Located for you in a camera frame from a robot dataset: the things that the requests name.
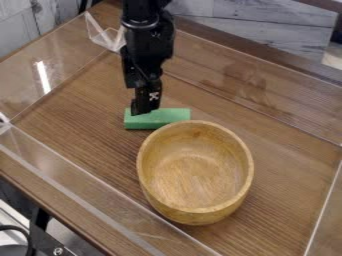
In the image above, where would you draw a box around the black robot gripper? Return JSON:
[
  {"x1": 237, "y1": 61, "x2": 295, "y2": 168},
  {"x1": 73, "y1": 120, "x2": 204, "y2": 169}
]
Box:
[{"x1": 120, "y1": 11, "x2": 175, "y2": 116}]

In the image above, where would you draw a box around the green rectangular block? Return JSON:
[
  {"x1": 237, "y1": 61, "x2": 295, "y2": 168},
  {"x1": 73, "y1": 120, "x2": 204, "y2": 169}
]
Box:
[{"x1": 124, "y1": 108, "x2": 191, "y2": 130}]

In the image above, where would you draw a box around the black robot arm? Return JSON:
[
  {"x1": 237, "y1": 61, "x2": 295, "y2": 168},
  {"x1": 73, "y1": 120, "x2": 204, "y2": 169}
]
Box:
[{"x1": 120, "y1": 0, "x2": 175, "y2": 116}]

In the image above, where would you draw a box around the brown wooden bowl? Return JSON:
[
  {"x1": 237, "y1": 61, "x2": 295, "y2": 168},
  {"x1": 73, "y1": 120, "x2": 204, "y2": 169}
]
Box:
[{"x1": 136, "y1": 120, "x2": 255, "y2": 226}]

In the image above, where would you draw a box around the clear acrylic tray enclosure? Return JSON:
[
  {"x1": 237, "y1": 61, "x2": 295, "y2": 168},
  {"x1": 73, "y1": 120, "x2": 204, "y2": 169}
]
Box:
[{"x1": 0, "y1": 18, "x2": 342, "y2": 256}]

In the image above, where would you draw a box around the black metal table frame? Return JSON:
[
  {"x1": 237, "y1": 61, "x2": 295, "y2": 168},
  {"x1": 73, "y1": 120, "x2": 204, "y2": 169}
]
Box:
[{"x1": 29, "y1": 208, "x2": 76, "y2": 256}]

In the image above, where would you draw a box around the black cable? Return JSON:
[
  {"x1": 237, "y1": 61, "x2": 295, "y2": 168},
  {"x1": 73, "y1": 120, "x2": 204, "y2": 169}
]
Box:
[{"x1": 0, "y1": 225, "x2": 37, "y2": 256}]

